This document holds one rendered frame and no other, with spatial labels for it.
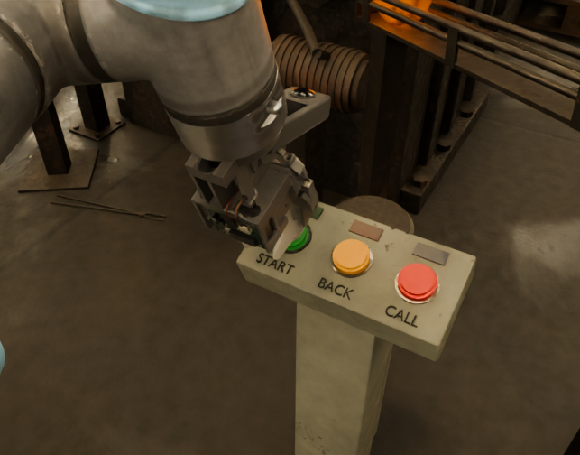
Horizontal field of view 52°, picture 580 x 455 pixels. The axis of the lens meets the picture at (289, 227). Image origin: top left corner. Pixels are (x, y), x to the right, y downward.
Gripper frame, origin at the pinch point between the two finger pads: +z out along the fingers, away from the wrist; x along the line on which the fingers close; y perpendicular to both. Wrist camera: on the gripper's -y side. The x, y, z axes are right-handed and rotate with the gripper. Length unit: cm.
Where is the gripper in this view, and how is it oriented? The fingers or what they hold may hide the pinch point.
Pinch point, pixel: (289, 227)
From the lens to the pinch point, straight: 65.3
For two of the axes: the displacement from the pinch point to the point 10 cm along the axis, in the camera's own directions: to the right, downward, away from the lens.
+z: 1.7, 5.1, 8.4
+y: -4.7, 8.0, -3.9
